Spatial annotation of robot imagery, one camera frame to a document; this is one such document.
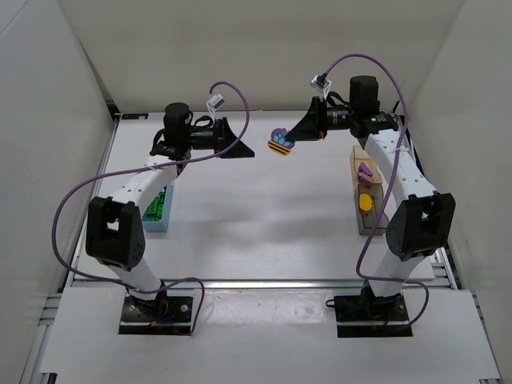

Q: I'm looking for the yellow purple green lego stack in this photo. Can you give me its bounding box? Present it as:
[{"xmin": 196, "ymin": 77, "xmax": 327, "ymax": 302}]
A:
[{"xmin": 267, "ymin": 128, "xmax": 295, "ymax": 156}]

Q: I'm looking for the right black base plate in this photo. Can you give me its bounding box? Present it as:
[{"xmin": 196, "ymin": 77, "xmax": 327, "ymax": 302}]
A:
[{"xmin": 325, "ymin": 294, "xmax": 413, "ymax": 338}]

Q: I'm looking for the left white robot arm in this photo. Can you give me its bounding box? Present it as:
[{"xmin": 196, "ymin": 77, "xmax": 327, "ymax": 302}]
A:
[{"xmin": 86, "ymin": 102, "xmax": 255, "ymax": 302}]

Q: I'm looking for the purple lego plate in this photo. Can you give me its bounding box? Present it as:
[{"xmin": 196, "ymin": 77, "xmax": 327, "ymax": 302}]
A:
[{"xmin": 358, "ymin": 162, "xmax": 373, "ymax": 176}]

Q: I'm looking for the yellow round lego brick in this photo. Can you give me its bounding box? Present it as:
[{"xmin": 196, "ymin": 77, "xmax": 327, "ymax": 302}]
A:
[{"xmin": 358, "ymin": 194, "xmax": 373, "ymax": 214}]

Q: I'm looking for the grey translucent container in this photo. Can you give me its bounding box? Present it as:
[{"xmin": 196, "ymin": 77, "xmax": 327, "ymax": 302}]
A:
[{"xmin": 354, "ymin": 184, "xmax": 384, "ymax": 236}]

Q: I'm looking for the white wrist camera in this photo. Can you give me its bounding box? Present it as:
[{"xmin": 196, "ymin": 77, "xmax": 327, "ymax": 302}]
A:
[
  {"xmin": 310, "ymin": 74, "xmax": 331, "ymax": 98},
  {"xmin": 206, "ymin": 94, "xmax": 225, "ymax": 118}
]

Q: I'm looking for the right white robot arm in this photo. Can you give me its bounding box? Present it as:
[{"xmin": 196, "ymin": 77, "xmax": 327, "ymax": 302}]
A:
[{"xmin": 286, "ymin": 75, "xmax": 455, "ymax": 298}]

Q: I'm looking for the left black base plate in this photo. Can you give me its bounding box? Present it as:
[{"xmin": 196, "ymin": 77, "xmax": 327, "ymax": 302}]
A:
[{"xmin": 118, "ymin": 293, "xmax": 194, "ymax": 336}]

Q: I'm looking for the purple lego piece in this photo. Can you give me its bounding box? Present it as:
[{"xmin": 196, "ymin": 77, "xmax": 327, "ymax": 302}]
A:
[{"xmin": 358, "ymin": 170, "xmax": 374, "ymax": 184}]

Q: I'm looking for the orange translucent container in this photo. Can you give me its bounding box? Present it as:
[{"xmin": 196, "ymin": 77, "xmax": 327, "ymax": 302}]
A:
[{"xmin": 350, "ymin": 146, "xmax": 382, "ymax": 187}]

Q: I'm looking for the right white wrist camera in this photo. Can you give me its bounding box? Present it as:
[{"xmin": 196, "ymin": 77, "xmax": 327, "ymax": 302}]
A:
[{"xmin": 310, "ymin": 74, "xmax": 331, "ymax": 98}]

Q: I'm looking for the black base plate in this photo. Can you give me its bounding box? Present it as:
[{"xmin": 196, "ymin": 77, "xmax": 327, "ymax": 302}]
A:
[
  {"xmin": 118, "ymin": 293, "xmax": 194, "ymax": 336},
  {"xmin": 325, "ymin": 294, "xmax": 413, "ymax": 338}
]

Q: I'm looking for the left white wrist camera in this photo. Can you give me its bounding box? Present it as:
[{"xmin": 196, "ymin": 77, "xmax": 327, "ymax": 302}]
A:
[{"xmin": 206, "ymin": 94, "xmax": 225, "ymax": 118}]

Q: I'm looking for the blue container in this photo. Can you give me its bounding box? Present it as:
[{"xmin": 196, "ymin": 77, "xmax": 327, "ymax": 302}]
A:
[{"xmin": 142, "ymin": 184, "xmax": 174, "ymax": 233}]

